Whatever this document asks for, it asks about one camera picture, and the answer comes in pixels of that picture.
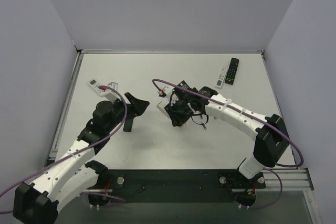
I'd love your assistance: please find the black TV remote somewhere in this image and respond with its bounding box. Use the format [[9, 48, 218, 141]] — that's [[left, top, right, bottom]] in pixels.
[[225, 58, 239, 85]]

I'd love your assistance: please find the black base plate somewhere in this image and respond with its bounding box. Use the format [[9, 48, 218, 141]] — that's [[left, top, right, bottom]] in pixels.
[[88, 169, 266, 206]]

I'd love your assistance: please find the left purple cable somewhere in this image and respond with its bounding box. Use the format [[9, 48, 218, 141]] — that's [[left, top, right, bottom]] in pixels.
[[0, 85, 129, 214]]

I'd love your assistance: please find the black remote control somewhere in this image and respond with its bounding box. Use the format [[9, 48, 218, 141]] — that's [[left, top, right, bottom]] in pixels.
[[123, 117, 134, 132]]

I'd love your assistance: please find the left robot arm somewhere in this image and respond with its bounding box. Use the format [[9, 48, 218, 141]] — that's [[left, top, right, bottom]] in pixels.
[[13, 92, 150, 223]]

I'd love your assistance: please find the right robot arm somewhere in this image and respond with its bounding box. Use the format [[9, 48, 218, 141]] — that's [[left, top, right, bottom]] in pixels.
[[160, 81, 289, 179]]

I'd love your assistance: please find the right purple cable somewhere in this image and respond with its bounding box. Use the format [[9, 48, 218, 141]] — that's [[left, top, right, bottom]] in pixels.
[[152, 78, 305, 209]]

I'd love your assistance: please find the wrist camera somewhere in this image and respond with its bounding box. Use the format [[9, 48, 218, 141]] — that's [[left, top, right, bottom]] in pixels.
[[99, 82, 119, 102], [158, 86, 174, 99]]

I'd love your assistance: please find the long white slim remote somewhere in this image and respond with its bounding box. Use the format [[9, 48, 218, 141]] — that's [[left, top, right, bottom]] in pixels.
[[156, 101, 169, 117]]

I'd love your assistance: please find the white AC remote left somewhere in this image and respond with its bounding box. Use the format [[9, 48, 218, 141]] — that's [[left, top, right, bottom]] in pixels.
[[88, 79, 105, 97]]

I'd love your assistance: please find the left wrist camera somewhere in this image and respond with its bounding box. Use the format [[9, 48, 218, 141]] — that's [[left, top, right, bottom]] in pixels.
[[99, 82, 119, 102]]

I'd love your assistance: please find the purple cable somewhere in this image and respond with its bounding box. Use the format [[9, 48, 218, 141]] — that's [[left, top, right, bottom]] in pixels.
[[0, 85, 129, 214], [152, 78, 305, 209]]

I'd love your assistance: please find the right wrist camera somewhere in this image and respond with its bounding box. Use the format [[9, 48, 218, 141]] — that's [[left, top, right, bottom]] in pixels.
[[158, 86, 174, 99]]

